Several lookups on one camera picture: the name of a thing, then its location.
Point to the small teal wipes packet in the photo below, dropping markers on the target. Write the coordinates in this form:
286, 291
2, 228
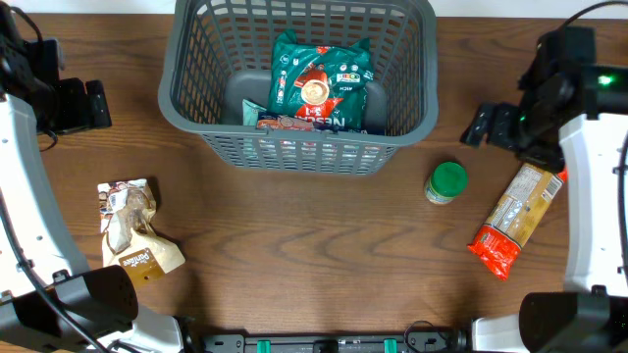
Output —
250, 112

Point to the grey plastic slotted basket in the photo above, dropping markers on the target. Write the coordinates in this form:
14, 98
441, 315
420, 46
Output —
220, 53

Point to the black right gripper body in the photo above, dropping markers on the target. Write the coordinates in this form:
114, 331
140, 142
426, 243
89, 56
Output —
505, 127

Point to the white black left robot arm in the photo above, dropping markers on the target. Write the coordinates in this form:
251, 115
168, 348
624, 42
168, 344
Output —
51, 300

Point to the green Nescafe coffee bag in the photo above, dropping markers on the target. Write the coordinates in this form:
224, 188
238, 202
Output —
320, 84

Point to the green lidded small jar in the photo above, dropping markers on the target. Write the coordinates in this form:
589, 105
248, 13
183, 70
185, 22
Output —
447, 181

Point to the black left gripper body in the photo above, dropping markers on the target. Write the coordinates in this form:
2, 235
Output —
72, 109

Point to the white brown bread bag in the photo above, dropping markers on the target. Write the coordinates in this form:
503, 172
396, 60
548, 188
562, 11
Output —
128, 238

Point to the orange snack packet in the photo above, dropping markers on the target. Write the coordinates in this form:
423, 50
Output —
500, 239

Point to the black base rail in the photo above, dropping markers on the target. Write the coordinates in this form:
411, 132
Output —
420, 336

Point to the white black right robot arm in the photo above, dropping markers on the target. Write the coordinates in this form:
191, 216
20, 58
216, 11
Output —
572, 118

